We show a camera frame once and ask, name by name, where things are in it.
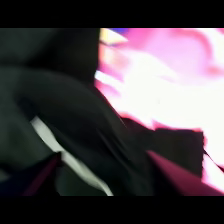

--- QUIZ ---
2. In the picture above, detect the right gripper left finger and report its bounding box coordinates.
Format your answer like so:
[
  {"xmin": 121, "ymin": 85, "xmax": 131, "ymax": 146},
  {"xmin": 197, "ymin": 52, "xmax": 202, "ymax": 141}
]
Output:
[{"xmin": 0, "ymin": 152, "xmax": 63, "ymax": 197}]

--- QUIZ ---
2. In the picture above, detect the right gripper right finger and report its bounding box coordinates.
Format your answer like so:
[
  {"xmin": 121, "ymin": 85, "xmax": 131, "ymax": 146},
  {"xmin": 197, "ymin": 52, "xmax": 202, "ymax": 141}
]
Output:
[{"xmin": 147, "ymin": 150, "xmax": 224, "ymax": 197}]

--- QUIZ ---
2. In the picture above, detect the dark green garment white stripe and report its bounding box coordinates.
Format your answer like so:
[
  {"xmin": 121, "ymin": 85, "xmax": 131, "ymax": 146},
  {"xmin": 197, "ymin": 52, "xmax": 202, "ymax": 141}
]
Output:
[{"xmin": 0, "ymin": 28, "xmax": 205, "ymax": 197}]

